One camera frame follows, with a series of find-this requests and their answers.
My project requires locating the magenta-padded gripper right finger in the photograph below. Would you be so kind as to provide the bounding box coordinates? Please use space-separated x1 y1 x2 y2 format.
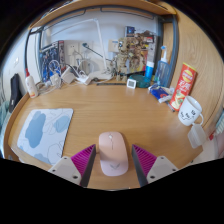
130 143 180 188

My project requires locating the white cable tangle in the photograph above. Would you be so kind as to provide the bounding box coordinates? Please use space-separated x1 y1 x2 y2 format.
34 59 88 96

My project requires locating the blue cloud print mouse pad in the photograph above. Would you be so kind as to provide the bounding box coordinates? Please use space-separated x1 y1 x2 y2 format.
16 107 74 166

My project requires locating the clear plastic cup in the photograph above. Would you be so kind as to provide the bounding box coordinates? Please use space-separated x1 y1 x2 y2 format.
187 122 208 150

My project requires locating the blue snack packet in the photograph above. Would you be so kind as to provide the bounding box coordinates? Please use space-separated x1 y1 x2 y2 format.
148 84 174 104

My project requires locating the white face-print mug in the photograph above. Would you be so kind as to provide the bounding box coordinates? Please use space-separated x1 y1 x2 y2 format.
177 95 205 127

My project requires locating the white power strip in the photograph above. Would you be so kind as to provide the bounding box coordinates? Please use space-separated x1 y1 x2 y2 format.
77 74 92 86

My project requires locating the brown tree figure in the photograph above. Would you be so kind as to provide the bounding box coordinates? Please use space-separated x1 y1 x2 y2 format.
114 36 148 81

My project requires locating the teal round tin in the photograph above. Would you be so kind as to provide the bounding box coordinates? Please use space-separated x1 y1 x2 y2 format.
132 73 152 89

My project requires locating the black backpack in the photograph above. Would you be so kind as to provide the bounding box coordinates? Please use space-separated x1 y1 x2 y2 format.
8 73 24 114

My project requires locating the pink computer mouse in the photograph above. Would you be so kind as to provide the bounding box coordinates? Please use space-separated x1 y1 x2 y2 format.
98 130 130 177

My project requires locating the white charger block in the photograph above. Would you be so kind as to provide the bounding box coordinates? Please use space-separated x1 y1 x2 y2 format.
49 73 63 88
61 66 76 84

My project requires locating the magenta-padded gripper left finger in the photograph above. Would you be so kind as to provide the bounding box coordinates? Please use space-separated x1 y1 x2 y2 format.
48 143 97 188

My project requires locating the white red-capped pump bottle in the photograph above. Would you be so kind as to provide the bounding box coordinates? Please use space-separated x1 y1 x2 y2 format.
24 68 39 99

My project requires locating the white desk lamp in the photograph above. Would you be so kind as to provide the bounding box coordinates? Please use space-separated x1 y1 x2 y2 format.
49 18 115 82

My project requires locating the blue spray bottle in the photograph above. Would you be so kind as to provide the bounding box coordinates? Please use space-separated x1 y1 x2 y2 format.
154 45 173 88

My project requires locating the black pen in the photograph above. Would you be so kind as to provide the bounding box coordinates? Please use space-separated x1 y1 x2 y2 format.
96 81 127 86

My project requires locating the small blue-and-white bottle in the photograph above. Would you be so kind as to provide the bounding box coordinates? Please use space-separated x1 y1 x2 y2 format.
144 60 155 80

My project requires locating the red chip can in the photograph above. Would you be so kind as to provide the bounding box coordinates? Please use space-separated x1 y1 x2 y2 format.
168 62 198 112

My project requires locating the small white desk clock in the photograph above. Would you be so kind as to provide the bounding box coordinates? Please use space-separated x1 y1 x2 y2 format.
126 77 138 90

